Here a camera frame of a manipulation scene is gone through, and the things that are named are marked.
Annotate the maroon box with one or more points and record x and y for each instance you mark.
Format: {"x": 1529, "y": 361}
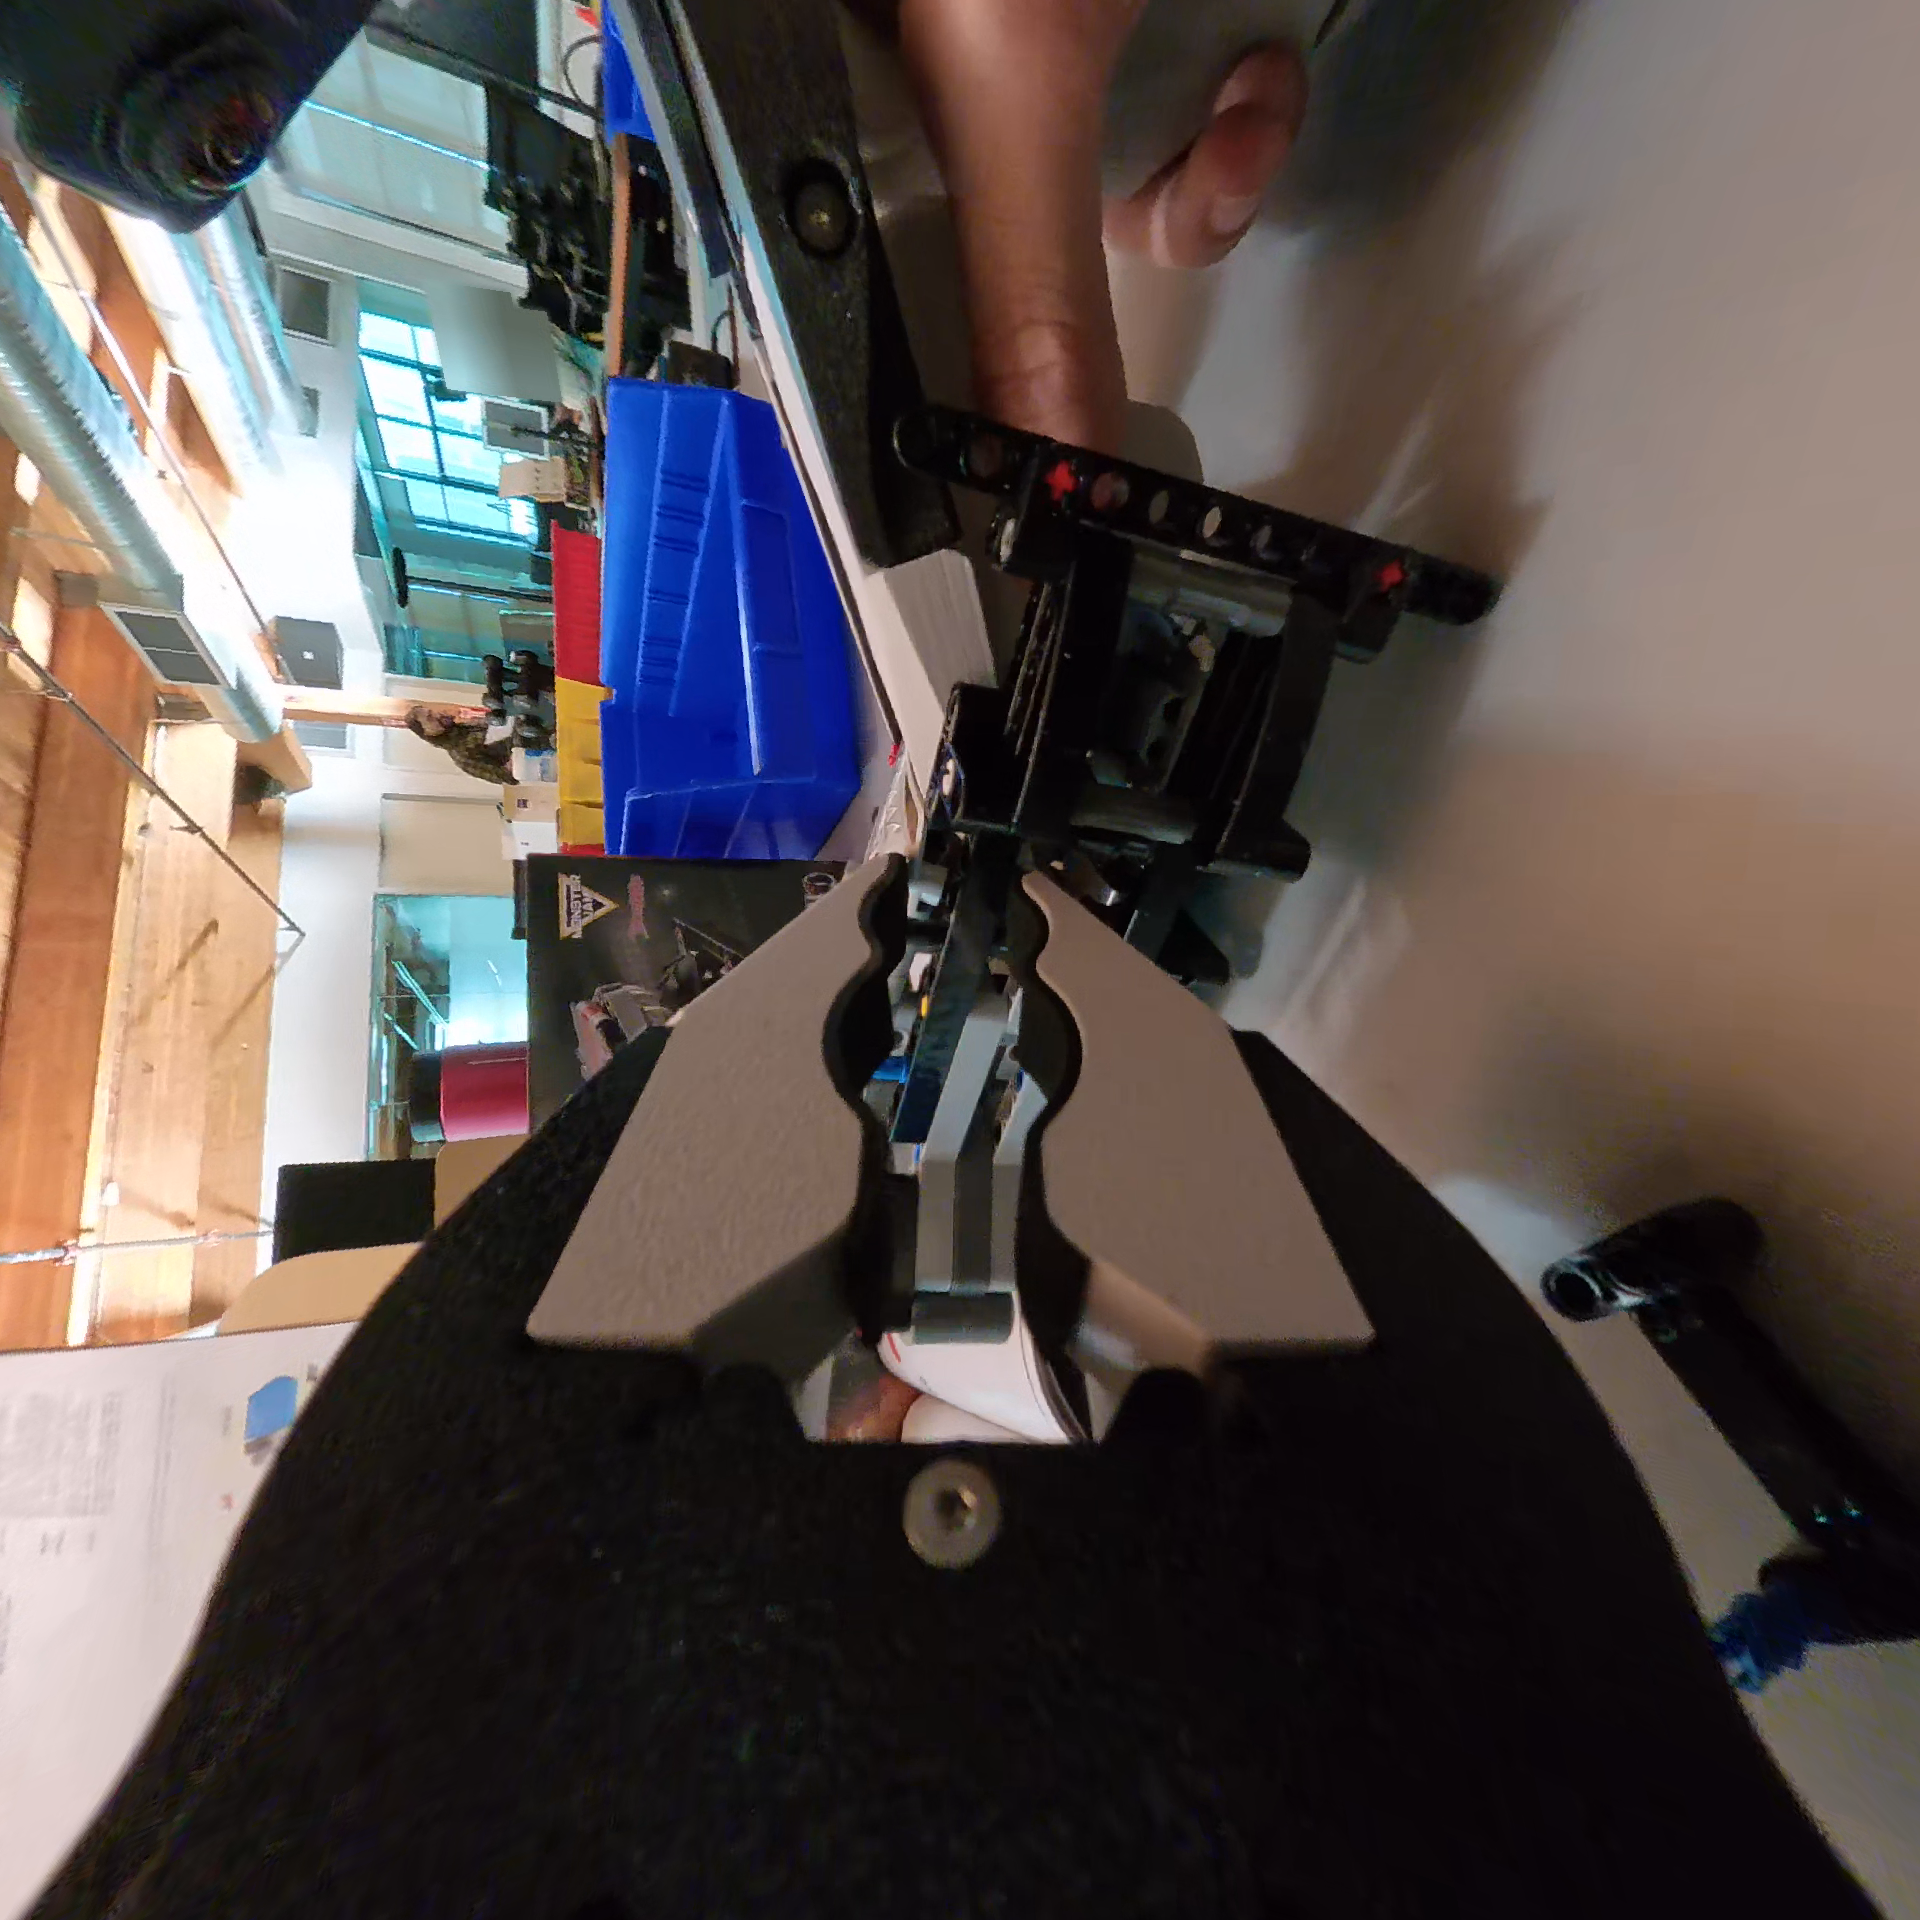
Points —
{"x": 481, "y": 1094}

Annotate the blue plastic bin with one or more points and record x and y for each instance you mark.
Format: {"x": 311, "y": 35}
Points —
{"x": 705, "y": 628}

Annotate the printed instruction sheet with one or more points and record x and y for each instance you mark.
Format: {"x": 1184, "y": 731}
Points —
{"x": 90, "y": 1500}

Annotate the person's right hand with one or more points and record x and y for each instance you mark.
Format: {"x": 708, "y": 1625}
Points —
{"x": 1035, "y": 224}

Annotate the grey red brick model car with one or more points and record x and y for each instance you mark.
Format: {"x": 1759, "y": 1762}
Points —
{"x": 1171, "y": 720}

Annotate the silver ventilation ducts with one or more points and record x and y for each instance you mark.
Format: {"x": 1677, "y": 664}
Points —
{"x": 76, "y": 435}

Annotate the open instruction booklet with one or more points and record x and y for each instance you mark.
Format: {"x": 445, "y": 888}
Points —
{"x": 973, "y": 1388}

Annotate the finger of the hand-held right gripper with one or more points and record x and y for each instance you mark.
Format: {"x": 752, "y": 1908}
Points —
{"x": 937, "y": 628}

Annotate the small black beam assembly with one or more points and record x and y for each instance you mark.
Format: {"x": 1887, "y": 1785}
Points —
{"x": 1723, "y": 1348}

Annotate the black toy set box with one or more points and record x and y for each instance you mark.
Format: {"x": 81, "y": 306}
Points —
{"x": 628, "y": 961}

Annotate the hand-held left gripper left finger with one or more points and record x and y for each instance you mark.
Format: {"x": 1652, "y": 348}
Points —
{"x": 705, "y": 1171}

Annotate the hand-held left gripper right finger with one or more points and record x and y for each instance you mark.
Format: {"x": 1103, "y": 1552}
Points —
{"x": 1200, "y": 1185}

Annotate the cardboard box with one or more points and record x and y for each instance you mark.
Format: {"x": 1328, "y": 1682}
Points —
{"x": 299, "y": 1289}

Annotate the grey desk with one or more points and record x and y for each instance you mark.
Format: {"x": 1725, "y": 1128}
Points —
{"x": 1650, "y": 598}

